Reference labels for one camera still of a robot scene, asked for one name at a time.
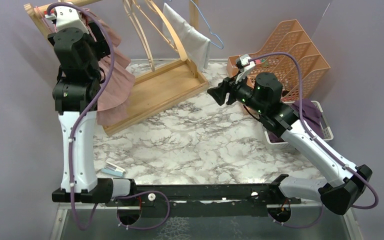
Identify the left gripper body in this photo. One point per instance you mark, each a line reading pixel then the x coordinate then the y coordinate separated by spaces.
pixel 102 48

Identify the white skirt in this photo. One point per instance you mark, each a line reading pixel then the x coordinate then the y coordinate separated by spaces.
pixel 196 45

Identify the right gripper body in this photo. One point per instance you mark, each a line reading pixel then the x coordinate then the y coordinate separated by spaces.
pixel 243 92

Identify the wooden hanger middle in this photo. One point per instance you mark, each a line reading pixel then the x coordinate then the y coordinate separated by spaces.
pixel 129 9

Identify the purple garment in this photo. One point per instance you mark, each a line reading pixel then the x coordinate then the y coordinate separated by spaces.
pixel 311 114

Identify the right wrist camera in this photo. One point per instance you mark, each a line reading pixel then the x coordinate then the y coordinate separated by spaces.
pixel 245 65

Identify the wooden clothes rack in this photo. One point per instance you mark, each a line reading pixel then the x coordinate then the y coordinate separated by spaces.
pixel 152 92

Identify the wooden hanger right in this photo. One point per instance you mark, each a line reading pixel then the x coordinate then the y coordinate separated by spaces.
pixel 176 40

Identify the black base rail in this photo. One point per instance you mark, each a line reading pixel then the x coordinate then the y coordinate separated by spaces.
pixel 204 200

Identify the blue wire hanger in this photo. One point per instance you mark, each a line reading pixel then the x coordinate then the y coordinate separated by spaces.
pixel 194 6

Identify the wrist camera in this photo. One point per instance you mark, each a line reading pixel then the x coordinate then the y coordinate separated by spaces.
pixel 245 65
pixel 64 17

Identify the pink wire hanger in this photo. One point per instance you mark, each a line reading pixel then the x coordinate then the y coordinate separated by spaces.
pixel 41 15

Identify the white perforated basket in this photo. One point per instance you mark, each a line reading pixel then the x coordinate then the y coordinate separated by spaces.
pixel 327 132

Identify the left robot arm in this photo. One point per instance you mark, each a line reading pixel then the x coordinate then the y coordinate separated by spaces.
pixel 79 84

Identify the small white blue box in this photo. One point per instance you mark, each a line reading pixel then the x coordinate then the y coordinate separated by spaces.
pixel 113 170

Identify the orange plastic desk organizer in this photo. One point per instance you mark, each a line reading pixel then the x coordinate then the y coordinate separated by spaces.
pixel 290 37

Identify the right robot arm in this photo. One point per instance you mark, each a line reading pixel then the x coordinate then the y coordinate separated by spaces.
pixel 343 182

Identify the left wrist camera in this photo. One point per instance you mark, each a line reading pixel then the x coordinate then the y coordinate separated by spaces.
pixel 64 17

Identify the wooden hanger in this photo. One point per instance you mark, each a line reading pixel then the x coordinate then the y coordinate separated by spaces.
pixel 129 9
pixel 176 40

